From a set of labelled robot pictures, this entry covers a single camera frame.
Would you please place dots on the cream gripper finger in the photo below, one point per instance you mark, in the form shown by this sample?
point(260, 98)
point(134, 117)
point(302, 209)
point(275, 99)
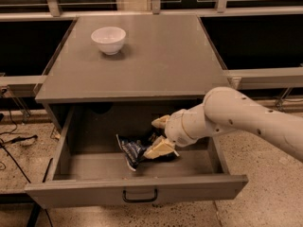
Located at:
point(160, 147)
point(161, 122)

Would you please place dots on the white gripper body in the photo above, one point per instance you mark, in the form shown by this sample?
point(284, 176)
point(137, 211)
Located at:
point(174, 127)

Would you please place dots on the blue chip bag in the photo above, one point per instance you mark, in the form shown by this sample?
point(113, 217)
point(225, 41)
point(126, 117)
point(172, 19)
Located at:
point(134, 149)

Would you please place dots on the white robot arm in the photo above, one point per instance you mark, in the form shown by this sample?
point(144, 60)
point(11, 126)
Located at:
point(224, 109)

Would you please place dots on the grey drawer cabinet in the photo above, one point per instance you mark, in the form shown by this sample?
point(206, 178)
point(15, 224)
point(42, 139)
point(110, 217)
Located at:
point(165, 56)

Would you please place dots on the open grey top drawer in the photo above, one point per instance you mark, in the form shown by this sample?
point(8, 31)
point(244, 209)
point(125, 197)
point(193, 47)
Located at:
point(89, 168)

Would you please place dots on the white ceramic bowl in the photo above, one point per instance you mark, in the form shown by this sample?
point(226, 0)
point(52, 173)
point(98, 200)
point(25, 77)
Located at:
point(109, 39)

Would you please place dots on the black drawer handle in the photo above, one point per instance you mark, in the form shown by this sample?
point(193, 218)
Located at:
point(139, 196)

